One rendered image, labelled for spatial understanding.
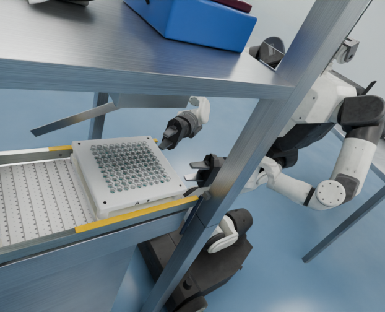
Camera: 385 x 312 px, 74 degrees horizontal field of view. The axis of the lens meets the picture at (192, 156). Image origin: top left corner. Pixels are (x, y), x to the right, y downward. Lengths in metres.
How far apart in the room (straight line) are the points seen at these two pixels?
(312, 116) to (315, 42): 0.43
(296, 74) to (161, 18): 0.27
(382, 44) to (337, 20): 4.77
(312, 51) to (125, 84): 0.36
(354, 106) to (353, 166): 0.19
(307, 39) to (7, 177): 0.74
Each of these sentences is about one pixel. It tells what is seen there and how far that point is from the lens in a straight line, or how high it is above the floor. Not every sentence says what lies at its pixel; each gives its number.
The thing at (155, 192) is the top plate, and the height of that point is 0.91.
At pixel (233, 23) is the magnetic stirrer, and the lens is 0.55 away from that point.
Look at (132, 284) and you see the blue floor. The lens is 1.55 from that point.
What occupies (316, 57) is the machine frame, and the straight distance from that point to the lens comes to 0.55.
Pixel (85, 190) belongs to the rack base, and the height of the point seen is 0.86.
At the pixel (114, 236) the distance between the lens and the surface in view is 0.70.
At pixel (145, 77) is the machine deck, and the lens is 0.33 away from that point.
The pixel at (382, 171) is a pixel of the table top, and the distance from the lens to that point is 1.82.
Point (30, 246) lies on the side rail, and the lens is 0.61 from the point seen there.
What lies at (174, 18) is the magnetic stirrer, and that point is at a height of 1.31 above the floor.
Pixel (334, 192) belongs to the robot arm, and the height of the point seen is 1.03.
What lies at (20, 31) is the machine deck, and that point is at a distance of 0.35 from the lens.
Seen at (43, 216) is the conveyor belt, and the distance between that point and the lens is 0.70.
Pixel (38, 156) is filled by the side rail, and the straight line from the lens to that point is 0.80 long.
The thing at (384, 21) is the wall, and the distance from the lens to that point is 5.36.
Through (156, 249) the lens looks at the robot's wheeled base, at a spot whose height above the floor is 0.19.
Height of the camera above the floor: 1.39
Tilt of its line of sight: 35 degrees down
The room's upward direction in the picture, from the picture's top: 25 degrees clockwise
